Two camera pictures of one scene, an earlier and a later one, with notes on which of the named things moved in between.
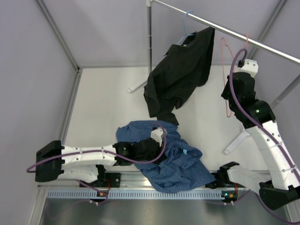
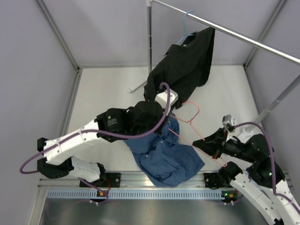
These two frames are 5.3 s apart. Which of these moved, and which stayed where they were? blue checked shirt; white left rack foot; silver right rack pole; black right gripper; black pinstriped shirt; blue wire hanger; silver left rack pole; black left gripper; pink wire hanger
Moved: black right gripper; black left gripper; blue checked shirt; pink wire hanger
Stayed: white left rack foot; black pinstriped shirt; silver right rack pole; blue wire hanger; silver left rack pole
